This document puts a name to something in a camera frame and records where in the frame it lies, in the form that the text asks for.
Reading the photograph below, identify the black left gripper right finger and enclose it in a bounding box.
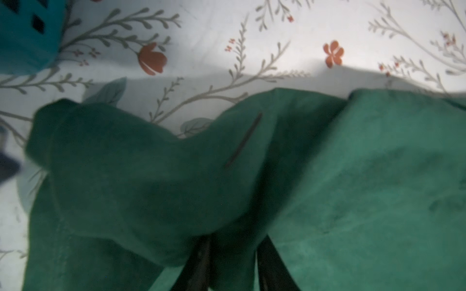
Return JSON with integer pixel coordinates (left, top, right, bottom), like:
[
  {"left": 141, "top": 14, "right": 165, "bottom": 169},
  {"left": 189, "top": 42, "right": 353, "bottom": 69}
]
[{"left": 256, "top": 236, "right": 300, "bottom": 291}]

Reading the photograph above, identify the green t-shirt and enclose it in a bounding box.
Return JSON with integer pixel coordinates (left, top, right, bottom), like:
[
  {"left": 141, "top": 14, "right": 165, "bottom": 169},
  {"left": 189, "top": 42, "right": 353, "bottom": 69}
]
[{"left": 23, "top": 89, "right": 466, "bottom": 291}]

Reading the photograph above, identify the teal plastic laundry basket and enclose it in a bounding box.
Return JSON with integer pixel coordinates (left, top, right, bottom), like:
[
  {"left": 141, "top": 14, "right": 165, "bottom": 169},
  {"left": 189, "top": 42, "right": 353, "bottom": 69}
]
[{"left": 1, "top": 0, "right": 67, "bottom": 76}]

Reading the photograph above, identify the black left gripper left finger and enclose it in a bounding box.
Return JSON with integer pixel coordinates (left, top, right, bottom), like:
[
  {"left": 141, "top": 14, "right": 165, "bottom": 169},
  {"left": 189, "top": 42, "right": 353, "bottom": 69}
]
[{"left": 171, "top": 236, "right": 212, "bottom": 291}]

